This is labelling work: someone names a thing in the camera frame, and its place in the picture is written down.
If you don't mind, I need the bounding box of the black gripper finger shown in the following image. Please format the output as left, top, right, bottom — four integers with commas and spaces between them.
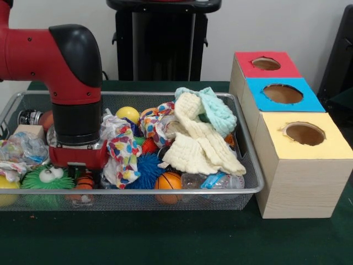
67, 166, 81, 181
92, 168, 101, 189

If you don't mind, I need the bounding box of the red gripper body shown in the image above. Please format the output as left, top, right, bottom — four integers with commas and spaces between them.
49, 139, 110, 169

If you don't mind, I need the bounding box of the orange striped plush tiger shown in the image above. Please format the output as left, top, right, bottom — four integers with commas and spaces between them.
66, 172, 95, 206

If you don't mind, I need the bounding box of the green spiky ball with eyes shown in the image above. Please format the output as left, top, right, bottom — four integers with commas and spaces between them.
20, 165, 76, 190

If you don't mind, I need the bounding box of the large colourful dotted cloth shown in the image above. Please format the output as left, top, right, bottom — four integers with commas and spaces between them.
100, 114, 143, 190

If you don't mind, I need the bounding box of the small colourful dotted cloth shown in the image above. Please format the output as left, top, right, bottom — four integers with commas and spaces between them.
139, 101, 177, 149

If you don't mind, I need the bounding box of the cream quilted cloth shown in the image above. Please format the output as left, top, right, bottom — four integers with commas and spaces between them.
158, 92, 247, 176

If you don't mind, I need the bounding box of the mint quilted cloth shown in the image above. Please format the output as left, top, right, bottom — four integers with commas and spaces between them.
175, 87, 237, 136

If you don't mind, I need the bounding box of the clear mesh bin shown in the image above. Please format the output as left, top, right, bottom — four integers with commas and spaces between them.
0, 90, 266, 212

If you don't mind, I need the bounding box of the wooden box with three holes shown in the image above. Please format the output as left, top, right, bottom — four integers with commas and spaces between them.
228, 50, 353, 219

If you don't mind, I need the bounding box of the blue spiky ball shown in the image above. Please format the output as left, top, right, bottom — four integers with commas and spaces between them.
129, 153, 166, 190

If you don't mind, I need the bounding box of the pale wooden block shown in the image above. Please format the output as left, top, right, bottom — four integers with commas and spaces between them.
12, 124, 45, 141

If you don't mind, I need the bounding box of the black silver drink can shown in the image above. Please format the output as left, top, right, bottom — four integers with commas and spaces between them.
18, 109, 44, 125

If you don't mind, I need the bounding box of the yellow ball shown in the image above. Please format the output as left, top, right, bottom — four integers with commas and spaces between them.
115, 107, 140, 125

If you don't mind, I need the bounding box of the orange toy basketball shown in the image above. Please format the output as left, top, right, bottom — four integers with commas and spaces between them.
153, 171, 183, 205

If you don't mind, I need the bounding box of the dark green table cloth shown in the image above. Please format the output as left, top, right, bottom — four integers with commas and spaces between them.
0, 79, 353, 265

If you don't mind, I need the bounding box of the black chair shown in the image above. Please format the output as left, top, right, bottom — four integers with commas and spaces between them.
317, 4, 353, 111

